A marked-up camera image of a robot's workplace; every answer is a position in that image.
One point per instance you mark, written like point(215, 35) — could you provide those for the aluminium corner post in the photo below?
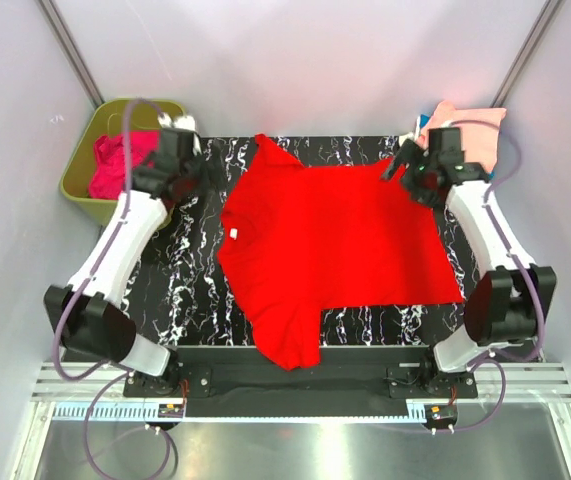
point(64, 37)
point(534, 38)

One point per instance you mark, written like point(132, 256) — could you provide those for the left aluminium corner post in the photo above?
point(64, 37)

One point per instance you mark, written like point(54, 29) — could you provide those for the magenta t-shirt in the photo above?
point(109, 152)

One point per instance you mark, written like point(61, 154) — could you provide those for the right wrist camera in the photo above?
point(445, 145)

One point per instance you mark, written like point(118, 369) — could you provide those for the folded peach t-shirt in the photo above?
point(479, 128)

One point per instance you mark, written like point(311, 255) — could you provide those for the right aluminium corner post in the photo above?
point(534, 38)

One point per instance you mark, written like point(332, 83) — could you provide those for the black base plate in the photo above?
point(398, 372)

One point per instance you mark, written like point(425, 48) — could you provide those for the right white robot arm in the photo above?
point(510, 303)

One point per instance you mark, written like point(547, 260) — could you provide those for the folded cream t-shirt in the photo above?
point(409, 148)

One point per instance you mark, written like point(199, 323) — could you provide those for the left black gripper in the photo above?
point(216, 178)

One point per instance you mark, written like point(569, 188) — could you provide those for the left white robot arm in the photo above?
point(90, 328)

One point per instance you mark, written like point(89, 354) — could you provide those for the folded blue t-shirt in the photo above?
point(422, 121)

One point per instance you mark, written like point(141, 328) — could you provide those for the olive green plastic bin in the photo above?
point(106, 120)

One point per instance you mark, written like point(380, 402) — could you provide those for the aluminium frame rail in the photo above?
point(521, 382)

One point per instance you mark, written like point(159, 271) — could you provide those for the red t-shirt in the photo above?
point(300, 240)

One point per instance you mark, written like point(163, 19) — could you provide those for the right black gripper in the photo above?
point(408, 155)

